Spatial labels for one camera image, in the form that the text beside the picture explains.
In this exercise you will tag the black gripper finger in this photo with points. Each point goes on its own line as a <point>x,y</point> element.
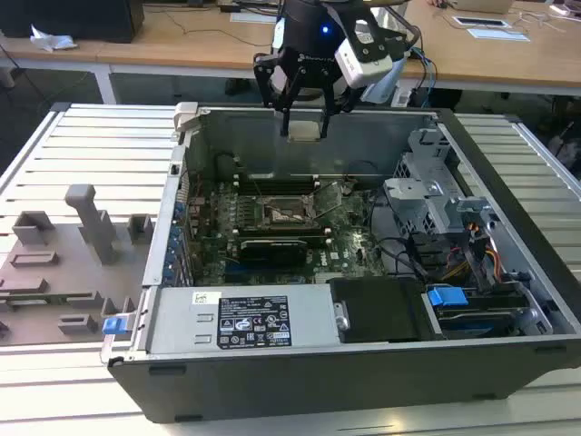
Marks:
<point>286,100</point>
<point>326,104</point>

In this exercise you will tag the square silver CPU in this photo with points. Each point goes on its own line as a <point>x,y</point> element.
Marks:
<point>305,131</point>

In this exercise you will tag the black RAM slot bank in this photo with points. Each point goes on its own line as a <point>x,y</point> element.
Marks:
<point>277,184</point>
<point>281,230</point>

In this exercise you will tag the CPU socket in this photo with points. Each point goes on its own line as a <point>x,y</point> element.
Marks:
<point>283,213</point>

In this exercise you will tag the pale blue teach pendant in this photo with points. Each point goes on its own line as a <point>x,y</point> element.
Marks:
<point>381,86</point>

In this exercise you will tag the grey case corner latch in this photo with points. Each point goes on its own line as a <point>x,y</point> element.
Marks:
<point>186,115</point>

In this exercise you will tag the long wooden desk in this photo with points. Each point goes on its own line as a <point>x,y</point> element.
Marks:
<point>181,45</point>

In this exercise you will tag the silver metal drive cage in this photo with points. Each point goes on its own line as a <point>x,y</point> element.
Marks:
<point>408,200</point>

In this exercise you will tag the green motherboard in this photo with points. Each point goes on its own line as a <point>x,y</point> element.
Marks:
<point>345,254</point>

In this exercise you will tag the black graphics card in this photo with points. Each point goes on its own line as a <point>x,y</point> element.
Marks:
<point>272,252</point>

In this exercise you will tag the white framed flat device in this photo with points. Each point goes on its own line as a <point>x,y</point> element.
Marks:
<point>483,21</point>

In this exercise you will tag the silver laptop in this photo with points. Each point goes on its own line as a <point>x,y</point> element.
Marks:
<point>485,4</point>

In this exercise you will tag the white paper sheet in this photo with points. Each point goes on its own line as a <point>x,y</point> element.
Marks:
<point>499,34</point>

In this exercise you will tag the hard disk in blue carrier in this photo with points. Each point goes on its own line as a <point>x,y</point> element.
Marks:
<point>449,295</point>

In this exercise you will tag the black box on desk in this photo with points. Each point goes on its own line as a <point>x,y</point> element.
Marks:
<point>68,18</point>

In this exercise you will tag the crumpled white paper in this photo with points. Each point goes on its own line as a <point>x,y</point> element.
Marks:
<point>52,40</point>

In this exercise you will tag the silver power supply unit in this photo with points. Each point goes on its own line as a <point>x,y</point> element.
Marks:
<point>181,322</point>

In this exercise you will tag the black open PC case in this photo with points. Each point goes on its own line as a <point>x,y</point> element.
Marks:
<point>318,386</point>

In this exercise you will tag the blue case release latch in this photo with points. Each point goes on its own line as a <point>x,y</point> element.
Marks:
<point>112,326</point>

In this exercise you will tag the grey parts rack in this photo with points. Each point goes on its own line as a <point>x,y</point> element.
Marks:
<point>59,272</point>

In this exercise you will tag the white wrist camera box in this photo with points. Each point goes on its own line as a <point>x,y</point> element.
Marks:
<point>363,63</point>

